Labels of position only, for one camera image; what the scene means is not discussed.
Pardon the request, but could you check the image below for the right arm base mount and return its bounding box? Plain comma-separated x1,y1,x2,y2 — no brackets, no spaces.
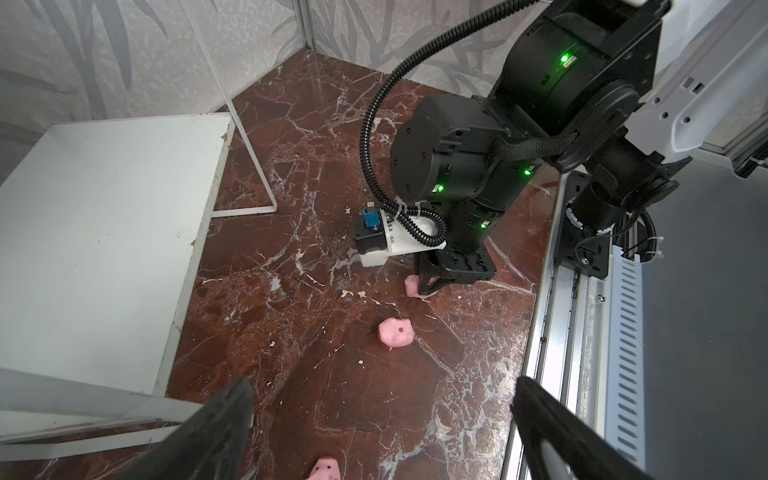
555,133,692,279

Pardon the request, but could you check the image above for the pink pig toy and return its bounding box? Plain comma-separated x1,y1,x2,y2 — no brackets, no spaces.
307,456,342,480
404,275,433,299
378,318,415,351

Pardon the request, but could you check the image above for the white two-tier metal shelf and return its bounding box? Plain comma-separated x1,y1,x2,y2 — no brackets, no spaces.
1,1,303,462

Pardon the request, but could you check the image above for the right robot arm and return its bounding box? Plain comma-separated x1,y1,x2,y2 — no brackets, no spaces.
390,1,767,296

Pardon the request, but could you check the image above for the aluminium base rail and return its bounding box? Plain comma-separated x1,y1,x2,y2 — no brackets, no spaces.
523,118,767,479

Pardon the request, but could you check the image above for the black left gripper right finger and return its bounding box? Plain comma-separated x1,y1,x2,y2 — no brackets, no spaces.
511,376,649,480

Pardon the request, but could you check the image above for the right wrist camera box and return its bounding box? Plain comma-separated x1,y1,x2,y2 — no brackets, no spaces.
353,202,446,267

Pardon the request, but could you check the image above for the aluminium enclosure frame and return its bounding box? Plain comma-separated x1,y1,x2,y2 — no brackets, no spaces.
292,0,317,51

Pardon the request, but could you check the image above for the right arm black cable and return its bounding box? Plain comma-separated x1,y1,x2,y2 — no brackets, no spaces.
358,0,541,248

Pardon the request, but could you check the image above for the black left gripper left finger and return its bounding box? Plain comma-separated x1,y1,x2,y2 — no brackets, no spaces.
120,378,253,479

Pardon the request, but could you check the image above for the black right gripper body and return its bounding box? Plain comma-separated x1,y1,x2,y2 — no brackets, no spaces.
418,246,497,285

